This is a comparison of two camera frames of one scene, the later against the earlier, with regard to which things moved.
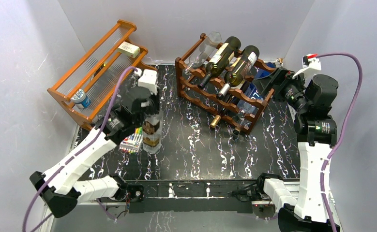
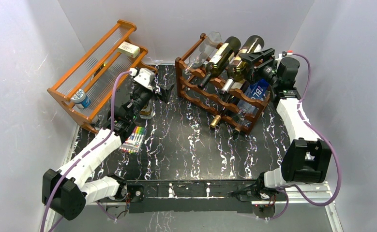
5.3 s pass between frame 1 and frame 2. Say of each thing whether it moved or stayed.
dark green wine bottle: stayed
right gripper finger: moved
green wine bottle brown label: moved
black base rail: stayed
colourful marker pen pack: stayed
